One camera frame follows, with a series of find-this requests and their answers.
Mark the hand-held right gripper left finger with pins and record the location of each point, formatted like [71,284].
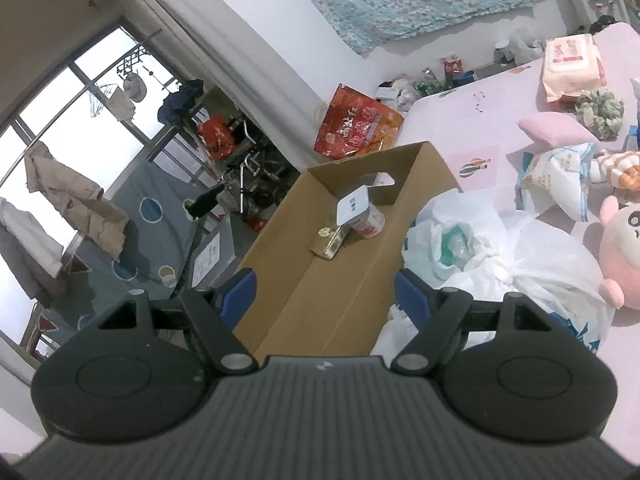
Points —
[240,296]

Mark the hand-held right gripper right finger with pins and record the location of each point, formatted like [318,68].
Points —
[411,294]

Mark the brown cardboard box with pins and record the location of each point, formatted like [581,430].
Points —
[310,310]

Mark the clear storage box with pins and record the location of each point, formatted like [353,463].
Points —
[212,257]

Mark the red can with white lid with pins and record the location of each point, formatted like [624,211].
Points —
[367,222]

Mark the small yellow carton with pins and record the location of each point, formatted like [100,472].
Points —
[327,245]

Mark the blue circle-print sheet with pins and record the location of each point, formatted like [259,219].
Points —
[150,240]

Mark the metal folding cart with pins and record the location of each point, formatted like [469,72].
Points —
[245,180]

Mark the white plastic bag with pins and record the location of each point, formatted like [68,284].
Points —
[540,270]

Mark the red plastic bag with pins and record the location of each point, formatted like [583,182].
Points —
[215,137]

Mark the red snack bag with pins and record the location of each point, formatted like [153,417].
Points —
[350,130]

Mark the white and blue diaper pack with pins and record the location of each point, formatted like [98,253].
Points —
[555,175]

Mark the beige hanging garment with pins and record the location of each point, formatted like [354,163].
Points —
[70,195]

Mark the dark blue hanging clothes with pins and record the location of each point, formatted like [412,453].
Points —
[180,100]

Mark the green glass bottles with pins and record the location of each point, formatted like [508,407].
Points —
[431,84]

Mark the pink plush toy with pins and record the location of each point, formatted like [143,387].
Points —
[625,250]

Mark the small blue box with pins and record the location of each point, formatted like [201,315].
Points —
[466,78]

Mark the grey hanging garment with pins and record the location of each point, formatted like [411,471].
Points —
[20,250]

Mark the small red carton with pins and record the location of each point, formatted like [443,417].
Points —
[452,66]

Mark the white hanging hat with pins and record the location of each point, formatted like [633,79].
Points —
[134,87]

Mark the orange and white plush toy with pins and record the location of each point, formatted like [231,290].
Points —
[620,165]

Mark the hanging clip rack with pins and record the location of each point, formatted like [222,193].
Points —
[134,60]

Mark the green scrunchie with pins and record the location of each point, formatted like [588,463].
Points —
[600,112]

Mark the clear plastic bag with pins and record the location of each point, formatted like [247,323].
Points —
[520,47]

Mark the pink wet wipes pack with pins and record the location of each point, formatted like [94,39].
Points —
[570,60]

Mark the black electric kettle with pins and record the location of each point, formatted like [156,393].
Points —
[605,24]

